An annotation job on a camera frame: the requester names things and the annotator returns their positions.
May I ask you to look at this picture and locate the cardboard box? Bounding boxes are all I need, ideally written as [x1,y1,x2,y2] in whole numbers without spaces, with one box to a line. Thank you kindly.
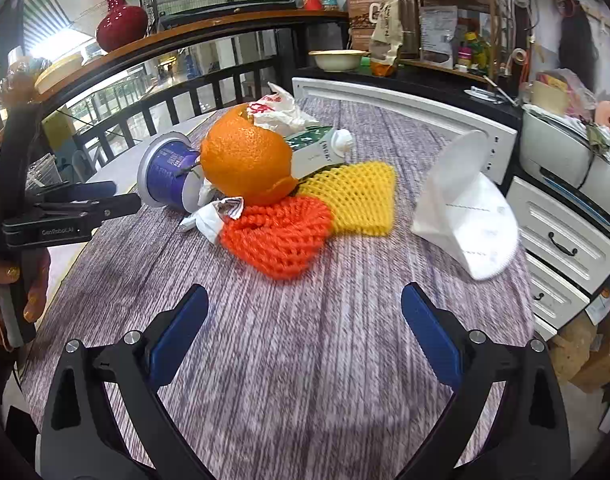
[550,310,610,396]

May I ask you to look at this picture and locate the person's left hand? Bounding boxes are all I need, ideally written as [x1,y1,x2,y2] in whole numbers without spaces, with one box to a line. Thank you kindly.
[0,252,50,326]

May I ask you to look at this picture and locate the orange foam fruit net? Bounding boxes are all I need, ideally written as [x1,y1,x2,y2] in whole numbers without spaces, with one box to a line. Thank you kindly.
[220,194,334,281]

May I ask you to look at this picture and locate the white plastic bag red print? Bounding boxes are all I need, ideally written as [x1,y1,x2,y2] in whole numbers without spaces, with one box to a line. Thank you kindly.
[247,81,320,137]

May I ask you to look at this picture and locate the grey foil packet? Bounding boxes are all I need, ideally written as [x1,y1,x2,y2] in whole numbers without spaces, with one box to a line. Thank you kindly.
[419,6,458,70]

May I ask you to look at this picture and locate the white wrapper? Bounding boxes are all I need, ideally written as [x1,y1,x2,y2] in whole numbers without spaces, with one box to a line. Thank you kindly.
[180,180,246,245]

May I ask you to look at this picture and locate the pink plastic bag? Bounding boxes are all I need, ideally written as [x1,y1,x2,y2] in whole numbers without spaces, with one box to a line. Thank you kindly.
[537,67,598,111]

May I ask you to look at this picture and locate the cream round plate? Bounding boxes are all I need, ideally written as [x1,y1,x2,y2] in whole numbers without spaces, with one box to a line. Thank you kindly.
[35,54,86,95]

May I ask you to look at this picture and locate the cream box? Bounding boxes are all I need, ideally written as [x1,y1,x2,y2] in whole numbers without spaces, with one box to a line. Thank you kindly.
[530,80,570,116]

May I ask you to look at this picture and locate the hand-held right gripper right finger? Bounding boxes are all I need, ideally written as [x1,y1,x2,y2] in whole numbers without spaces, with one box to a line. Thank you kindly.
[397,282,570,480]

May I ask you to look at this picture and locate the kraft paper bag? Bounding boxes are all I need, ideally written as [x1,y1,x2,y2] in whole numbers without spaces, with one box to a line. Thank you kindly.
[370,0,403,78]

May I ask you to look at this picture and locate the brown cardboard carton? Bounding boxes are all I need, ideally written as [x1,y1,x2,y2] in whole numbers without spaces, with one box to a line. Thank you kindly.
[346,0,392,43]

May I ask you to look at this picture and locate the red ceramic vase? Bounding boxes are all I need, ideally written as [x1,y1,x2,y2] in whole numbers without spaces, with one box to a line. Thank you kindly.
[96,0,150,53]

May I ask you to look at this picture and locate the white face mask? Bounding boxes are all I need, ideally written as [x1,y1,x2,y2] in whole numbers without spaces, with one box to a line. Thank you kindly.
[411,130,520,281]

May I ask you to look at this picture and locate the black hair wig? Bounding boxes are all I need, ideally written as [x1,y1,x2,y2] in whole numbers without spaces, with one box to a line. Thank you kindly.
[557,10,598,93]

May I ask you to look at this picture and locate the black railing with wooden ledge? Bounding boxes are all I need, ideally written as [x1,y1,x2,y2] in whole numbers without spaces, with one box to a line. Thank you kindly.
[0,9,350,183]

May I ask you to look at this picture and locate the purple yogurt cup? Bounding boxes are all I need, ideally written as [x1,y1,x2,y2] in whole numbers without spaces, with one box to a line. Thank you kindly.
[136,131,206,212]

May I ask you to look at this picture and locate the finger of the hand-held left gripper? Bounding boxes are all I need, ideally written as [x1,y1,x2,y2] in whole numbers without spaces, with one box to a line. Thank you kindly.
[35,181,116,206]
[32,193,142,226]

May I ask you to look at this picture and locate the orange peel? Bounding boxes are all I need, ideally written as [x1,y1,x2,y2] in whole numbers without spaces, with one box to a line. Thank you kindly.
[200,104,294,207]

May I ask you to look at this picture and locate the yellow foam fruit net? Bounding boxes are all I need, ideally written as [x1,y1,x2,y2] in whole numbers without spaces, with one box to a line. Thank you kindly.
[296,160,398,237]

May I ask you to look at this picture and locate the cream bowl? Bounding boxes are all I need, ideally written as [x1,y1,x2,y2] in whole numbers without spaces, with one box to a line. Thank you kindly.
[308,50,370,73]

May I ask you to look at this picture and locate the yellow and green bottles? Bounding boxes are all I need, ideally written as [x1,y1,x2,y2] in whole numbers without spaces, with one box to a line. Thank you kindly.
[457,32,490,68]

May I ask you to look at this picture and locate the white lower drawer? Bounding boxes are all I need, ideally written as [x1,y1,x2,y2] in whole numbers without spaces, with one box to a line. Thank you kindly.
[527,252,590,331]

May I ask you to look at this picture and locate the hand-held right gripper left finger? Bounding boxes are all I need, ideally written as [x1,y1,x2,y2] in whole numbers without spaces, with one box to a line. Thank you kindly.
[40,284,216,480]

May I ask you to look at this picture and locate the green milk carton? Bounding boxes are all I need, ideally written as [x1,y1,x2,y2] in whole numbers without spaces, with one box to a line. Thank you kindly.
[284,126,354,181]

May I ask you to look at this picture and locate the white drawer with black handle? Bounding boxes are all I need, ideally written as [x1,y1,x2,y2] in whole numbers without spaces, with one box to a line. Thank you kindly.
[505,176,610,295]

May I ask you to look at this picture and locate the white printer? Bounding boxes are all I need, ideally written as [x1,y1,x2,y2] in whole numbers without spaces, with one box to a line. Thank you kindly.
[519,105,610,236]

